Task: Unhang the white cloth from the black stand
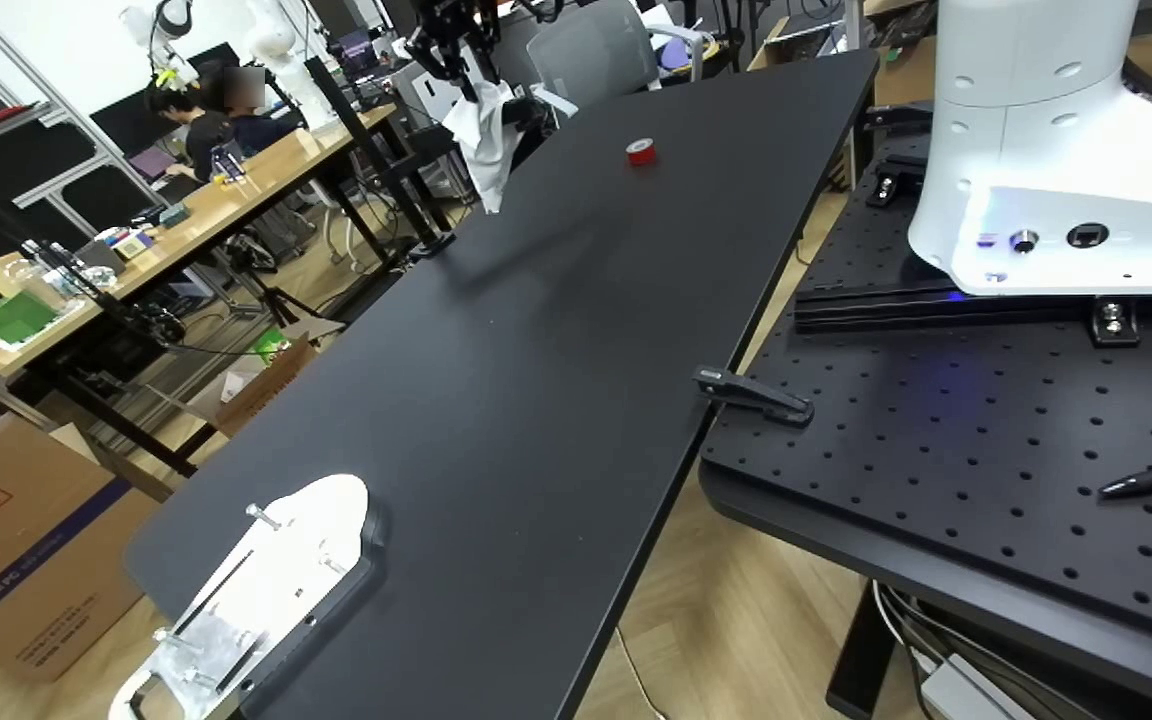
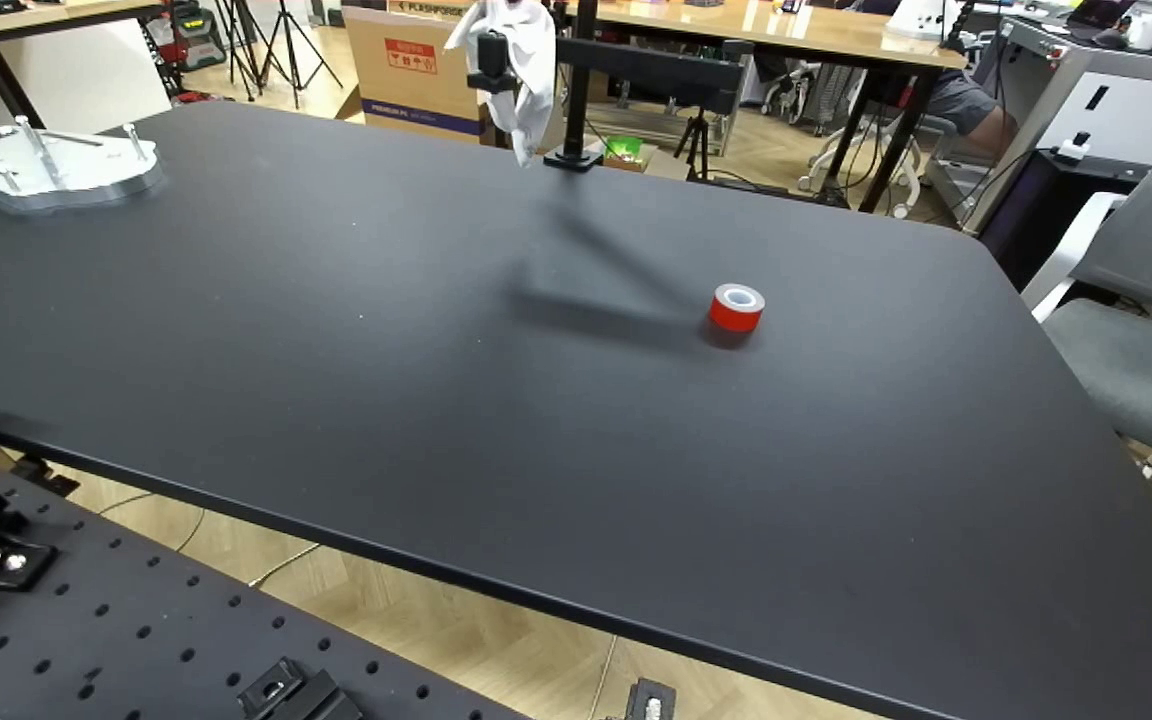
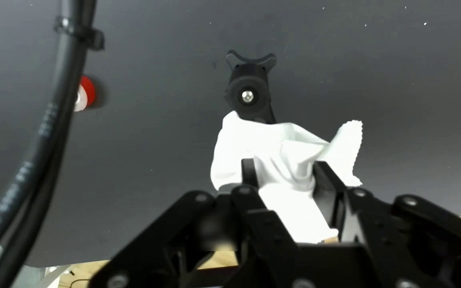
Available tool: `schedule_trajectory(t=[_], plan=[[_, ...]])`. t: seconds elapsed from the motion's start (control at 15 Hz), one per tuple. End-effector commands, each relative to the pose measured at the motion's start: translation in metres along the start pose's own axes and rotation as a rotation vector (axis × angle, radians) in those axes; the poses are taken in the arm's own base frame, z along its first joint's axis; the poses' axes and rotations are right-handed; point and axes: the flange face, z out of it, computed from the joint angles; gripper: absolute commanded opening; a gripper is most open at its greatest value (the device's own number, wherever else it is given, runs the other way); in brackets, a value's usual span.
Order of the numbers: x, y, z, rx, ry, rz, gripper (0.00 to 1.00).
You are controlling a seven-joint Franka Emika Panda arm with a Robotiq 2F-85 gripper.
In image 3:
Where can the white cloth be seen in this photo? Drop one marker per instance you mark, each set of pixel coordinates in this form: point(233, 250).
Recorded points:
point(273, 154)

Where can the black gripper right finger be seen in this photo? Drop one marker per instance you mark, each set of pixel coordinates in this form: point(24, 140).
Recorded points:
point(401, 241)

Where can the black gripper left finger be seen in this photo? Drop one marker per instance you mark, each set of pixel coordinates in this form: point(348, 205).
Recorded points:
point(225, 241)

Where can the red tape roll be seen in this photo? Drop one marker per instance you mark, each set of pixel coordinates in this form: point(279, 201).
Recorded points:
point(88, 92)

